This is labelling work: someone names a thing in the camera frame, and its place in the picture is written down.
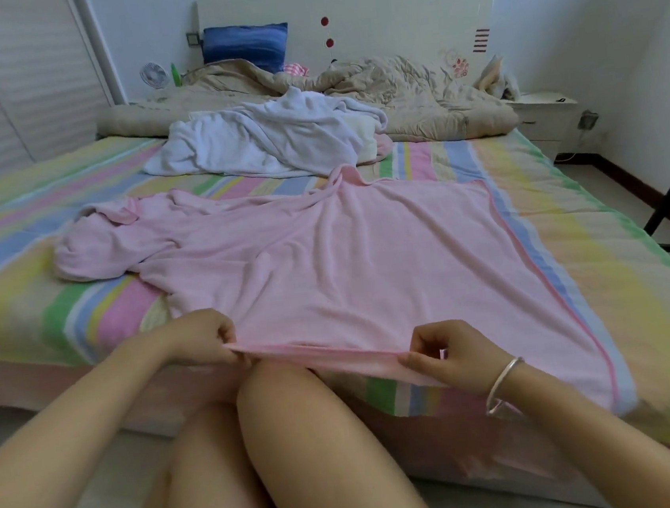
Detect person's right hand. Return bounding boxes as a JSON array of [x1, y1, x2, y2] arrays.
[[393, 312, 521, 406]]

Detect white towel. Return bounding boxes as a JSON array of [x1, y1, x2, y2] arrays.
[[134, 78, 395, 194]]

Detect dark brown baseboard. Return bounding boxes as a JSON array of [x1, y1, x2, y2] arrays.
[[563, 142, 670, 261]]

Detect blue pillow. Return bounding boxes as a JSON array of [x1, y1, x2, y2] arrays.
[[199, 19, 294, 82]]

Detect beige quilt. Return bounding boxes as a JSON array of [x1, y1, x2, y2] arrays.
[[93, 29, 523, 179]]

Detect pink patterned pillow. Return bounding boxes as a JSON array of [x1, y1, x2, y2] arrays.
[[281, 60, 313, 82]]

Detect person's right forearm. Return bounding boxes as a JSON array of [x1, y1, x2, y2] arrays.
[[484, 347, 670, 508]]

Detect white nightstand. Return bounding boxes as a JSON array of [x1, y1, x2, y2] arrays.
[[507, 86, 589, 164]]

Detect cream fleece blanket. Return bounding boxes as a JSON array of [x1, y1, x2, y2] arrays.
[[345, 120, 384, 165]]

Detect striped pastel bed sheet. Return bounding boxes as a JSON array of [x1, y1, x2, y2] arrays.
[[0, 76, 670, 508]]

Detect person's left hand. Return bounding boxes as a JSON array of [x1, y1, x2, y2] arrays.
[[150, 304, 253, 376]]

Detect silver bracelet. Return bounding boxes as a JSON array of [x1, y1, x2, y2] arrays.
[[480, 355, 532, 418]]

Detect person's left forearm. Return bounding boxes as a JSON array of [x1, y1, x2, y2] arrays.
[[0, 327, 202, 508]]

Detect white headboard with red dots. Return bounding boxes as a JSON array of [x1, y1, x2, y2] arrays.
[[192, 0, 507, 116]]

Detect small white desk fan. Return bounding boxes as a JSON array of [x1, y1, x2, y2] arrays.
[[137, 59, 172, 96]]

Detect cream plush toy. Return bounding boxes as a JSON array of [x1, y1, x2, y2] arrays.
[[470, 53, 523, 104]]

